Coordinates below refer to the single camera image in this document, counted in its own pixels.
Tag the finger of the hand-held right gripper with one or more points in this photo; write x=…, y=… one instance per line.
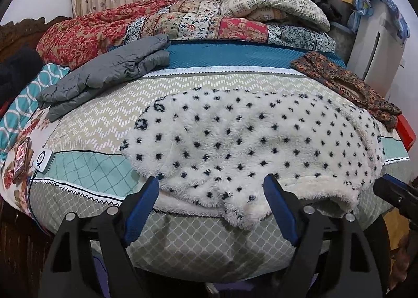
x=395, y=192

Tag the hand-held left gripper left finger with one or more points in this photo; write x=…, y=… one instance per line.
x=143, y=210

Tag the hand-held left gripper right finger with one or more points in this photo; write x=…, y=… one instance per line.
x=281, y=206

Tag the white dotted fleece garment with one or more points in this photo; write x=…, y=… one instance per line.
x=245, y=141

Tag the red plastic stool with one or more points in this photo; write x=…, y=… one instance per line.
x=407, y=133

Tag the bed with patterned sheet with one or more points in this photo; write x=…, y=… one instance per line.
x=107, y=115

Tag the white controller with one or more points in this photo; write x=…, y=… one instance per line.
x=44, y=161

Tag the brown floral garment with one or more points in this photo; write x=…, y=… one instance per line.
x=343, y=79

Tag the dark wooden nightstand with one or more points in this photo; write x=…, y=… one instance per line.
x=16, y=245

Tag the smartphone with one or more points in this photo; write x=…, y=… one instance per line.
x=21, y=159

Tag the grey padded jacket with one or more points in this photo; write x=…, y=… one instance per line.
x=107, y=72

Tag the white floor appliance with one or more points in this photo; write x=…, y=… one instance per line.
x=369, y=50

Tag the teal patterned pillow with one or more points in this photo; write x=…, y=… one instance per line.
x=29, y=99

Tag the blue grey patterned quilt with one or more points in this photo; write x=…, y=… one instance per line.
x=303, y=38

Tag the red floral quilt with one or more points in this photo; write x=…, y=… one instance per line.
x=85, y=33

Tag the black fluffy cloth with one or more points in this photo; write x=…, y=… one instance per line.
x=16, y=72

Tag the blue cartoon cloth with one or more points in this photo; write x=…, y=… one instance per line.
x=369, y=2

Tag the patchwork floral quilt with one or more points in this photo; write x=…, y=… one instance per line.
x=196, y=23

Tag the carved wooden headboard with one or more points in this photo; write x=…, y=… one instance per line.
x=32, y=28

